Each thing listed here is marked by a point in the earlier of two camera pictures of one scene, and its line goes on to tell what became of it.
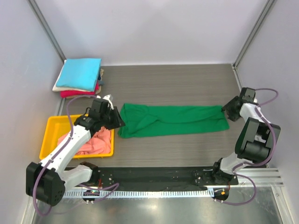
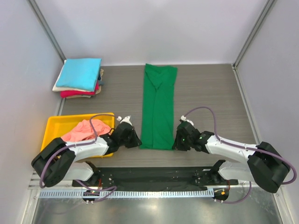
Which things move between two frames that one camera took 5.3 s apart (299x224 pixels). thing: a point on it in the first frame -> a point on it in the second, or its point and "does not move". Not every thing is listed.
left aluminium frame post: (47, 29) does not move
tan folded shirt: (98, 87) does not move
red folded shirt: (65, 94) does not move
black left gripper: (117, 121) -> (136, 141)
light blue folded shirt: (82, 74) does not move
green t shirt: (138, 119) -> (158, 117)
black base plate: (162, 177) does not move
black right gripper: (228, 107) -> (177, 145)
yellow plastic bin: (58, 125) does not move
